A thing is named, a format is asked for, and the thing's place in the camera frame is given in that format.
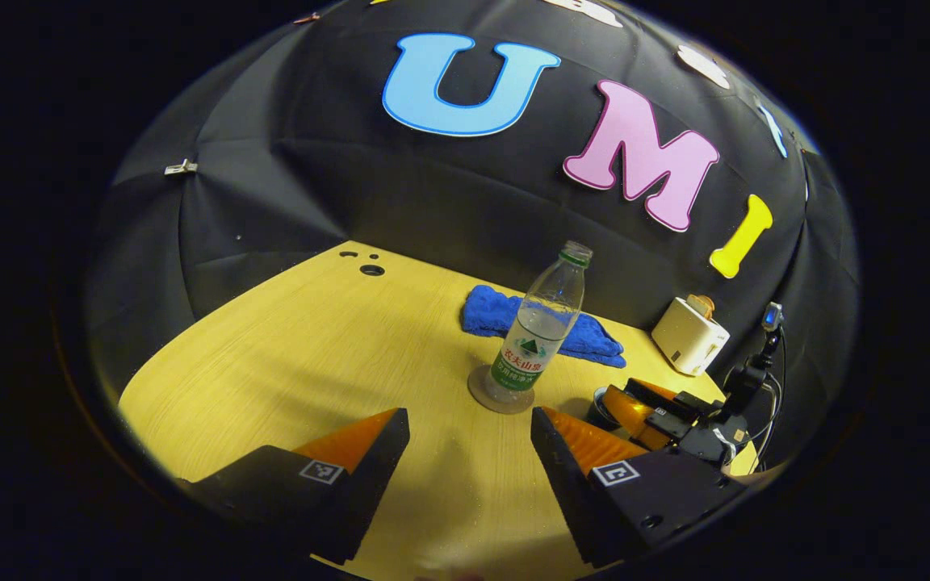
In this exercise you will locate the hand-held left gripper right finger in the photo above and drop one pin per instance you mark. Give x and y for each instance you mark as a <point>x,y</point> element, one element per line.
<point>566,476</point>

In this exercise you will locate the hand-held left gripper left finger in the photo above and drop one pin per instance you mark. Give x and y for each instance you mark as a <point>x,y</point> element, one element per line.
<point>368,484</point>

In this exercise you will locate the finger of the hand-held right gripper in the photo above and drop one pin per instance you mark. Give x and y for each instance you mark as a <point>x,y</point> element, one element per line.
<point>655,390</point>
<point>675,424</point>

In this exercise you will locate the brown round coaster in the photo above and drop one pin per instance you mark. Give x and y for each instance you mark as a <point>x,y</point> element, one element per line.
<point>481,397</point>

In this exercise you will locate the clear plastic water bottle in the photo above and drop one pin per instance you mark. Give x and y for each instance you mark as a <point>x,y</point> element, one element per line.
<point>542,323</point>

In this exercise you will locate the white toaster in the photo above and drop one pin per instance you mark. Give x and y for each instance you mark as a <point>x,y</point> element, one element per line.
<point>687,343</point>

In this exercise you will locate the toasted bread slice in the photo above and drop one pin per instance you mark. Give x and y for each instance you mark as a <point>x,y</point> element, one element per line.
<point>701,305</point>

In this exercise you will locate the blue towel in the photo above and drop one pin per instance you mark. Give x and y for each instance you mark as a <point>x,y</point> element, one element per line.
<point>485,311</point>

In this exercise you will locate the black backdrop cloth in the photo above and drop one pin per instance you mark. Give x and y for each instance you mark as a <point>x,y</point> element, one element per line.
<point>352,186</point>

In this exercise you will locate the silver backdrop clip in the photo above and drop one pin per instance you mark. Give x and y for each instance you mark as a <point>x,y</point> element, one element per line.
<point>181,168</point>

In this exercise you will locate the copper backdrop clip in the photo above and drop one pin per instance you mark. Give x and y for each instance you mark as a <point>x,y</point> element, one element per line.
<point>307,16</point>

